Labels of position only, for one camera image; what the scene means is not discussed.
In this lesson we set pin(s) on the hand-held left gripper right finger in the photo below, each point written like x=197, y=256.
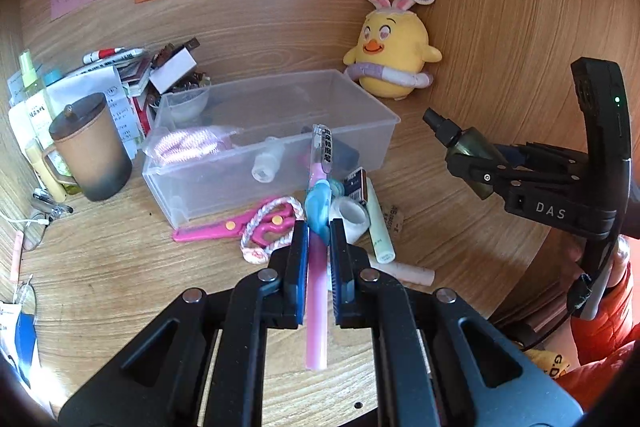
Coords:
x=337, y=272

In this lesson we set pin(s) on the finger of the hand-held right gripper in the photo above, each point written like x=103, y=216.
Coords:
x=472, y=169
x=540, y=154

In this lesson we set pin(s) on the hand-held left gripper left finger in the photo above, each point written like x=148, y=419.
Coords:
x=300, y=272

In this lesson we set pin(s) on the dark green spray bottle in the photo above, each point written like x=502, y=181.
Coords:
x=470, y=142

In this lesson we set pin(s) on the white tape roll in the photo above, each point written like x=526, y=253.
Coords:
x=357, y=227

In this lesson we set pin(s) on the light green highlighter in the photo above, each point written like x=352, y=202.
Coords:
x=380, y=237

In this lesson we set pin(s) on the black blue small carton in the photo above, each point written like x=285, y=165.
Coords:
x=356, y=187

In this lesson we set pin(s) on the pink scissors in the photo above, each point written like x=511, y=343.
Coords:
x=220, y=227

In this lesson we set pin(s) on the clear plastic storage box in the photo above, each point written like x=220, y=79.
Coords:
x=200, y=187

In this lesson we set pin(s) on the person's right forearm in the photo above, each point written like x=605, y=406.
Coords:
x=600, y=357

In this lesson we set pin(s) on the small white bottle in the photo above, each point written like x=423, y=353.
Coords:
x=265, y=164

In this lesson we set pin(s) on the yellow chick plush toy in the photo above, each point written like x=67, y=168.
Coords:
x=395, y=42

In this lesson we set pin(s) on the pink cloth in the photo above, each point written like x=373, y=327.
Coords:
x=185, y=144

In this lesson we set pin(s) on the clear bowl of beads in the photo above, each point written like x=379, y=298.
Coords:
x=190, y=104

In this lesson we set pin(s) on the brown cup with lid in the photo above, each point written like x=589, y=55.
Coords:
x=95, y=157

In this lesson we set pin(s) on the white cardboard box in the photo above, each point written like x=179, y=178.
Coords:
x=172, y=72

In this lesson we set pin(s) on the white paper sheets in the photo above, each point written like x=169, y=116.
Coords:
x=117, y=107

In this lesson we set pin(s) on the stack of books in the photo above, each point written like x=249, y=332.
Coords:
x=137, y=82

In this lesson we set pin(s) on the pale yellow tube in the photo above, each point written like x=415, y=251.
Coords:
x=45, y=172

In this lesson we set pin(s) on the blue white packet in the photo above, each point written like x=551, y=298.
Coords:
x=22, y=342

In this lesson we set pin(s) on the red white marker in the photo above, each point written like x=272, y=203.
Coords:
x=112, y=55

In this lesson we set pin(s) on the pale green spray bottle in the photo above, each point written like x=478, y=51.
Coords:
x=32, y=82

